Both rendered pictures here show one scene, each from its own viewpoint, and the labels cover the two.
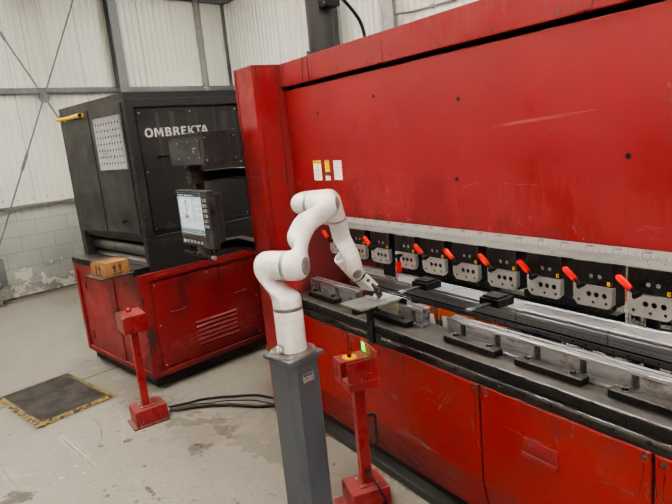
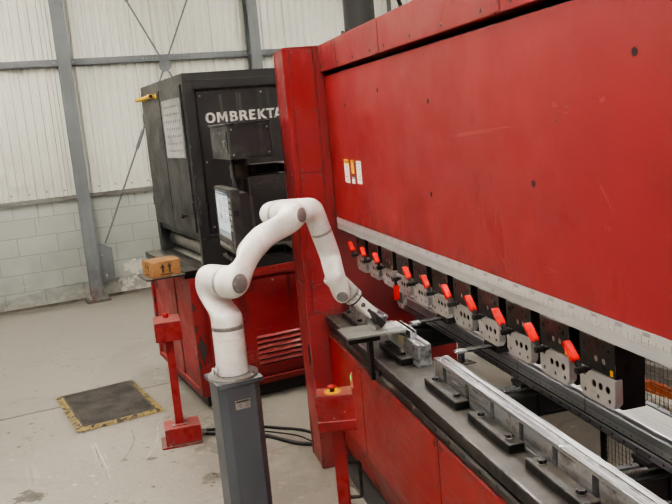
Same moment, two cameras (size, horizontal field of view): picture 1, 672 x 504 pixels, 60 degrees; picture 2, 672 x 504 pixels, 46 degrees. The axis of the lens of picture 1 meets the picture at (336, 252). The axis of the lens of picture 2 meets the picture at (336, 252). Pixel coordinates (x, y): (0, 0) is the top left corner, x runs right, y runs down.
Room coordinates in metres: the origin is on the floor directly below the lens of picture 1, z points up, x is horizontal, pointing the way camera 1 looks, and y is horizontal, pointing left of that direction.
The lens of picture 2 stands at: (-0.33, -1.12, 1.92)
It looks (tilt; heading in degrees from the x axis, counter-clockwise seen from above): 10 degrees down; 19
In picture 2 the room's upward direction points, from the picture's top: 5 degrees counter-clockwise
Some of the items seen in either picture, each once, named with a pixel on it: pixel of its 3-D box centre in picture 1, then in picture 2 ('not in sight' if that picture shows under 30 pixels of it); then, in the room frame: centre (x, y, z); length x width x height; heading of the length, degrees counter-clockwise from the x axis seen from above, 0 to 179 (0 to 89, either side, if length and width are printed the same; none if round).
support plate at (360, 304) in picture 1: (370, 301); (371, 330); (2.87, -0.15, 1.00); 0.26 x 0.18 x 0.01; 123
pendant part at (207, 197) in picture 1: (202, 217); (234, 218); (3.66, 0.83, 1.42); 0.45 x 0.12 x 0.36; 38
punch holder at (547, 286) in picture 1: (550, 273); (499, 315); (2.13, -0.81, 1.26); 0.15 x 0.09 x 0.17; 33
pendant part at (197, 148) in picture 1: (208, 198); (245, 197); (3.75, 0.79, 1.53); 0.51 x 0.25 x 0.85; 38
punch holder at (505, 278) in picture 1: (508, 266); (473, 302); (2.30, -0.70, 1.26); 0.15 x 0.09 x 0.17; 33
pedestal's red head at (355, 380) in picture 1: (355, 365); (335, 402); (2.64, -0.04, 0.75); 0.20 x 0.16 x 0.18; 19
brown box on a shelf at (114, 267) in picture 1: (108, 267); (160, 266); (4.25, 1.71, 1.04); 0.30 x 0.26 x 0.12; 44
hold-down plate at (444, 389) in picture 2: (471, 344); (445, 392); (2.41, -0.56, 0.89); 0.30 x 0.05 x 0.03; 33
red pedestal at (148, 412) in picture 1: (139, 365); (173, 378); (3.80, 1.44, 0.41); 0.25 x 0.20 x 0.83; 123
